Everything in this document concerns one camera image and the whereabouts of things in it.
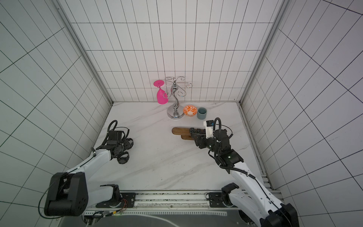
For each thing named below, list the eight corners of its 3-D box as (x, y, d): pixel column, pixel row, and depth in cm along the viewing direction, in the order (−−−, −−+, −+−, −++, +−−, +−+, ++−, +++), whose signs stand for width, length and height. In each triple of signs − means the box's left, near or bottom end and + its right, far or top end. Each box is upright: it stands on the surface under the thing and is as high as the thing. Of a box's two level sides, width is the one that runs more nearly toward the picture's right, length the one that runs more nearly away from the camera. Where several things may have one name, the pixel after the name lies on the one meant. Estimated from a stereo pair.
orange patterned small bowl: (187, 119, 111) (187, 114, 107) (182, 111, 116) (182, 107, 112) (197, 114, 114) (198, 110, 110) (192, 107, 119) (192, 103, 115)
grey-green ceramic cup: (197, 119, 110) (198, 114, 106) (196, 111, 115) (197, 107, 111) (206, 119, 110) (207, 114, 106) (205, 111, 115) (206, 107, 111)
